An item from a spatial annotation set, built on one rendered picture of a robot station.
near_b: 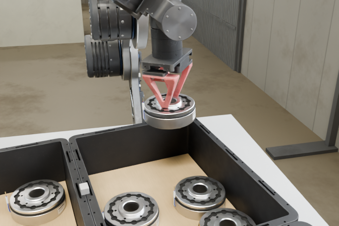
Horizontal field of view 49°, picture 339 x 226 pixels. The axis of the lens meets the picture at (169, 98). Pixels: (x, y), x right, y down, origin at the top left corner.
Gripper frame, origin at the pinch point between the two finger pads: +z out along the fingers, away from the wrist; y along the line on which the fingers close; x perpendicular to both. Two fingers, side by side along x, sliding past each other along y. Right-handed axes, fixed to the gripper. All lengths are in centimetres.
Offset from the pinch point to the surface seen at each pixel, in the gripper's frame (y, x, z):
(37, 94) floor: 179, 215, 104
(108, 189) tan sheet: -7.9, 11.8, 19.5
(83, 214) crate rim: -25.5, 4.1, 9.1
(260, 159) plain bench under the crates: 37, -13, 35
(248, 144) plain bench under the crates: 45, -8, 35
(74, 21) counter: 350, 294, 79
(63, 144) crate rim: -9.2, 20.5, 9.2
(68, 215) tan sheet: -18.0, 14.5, 19.0
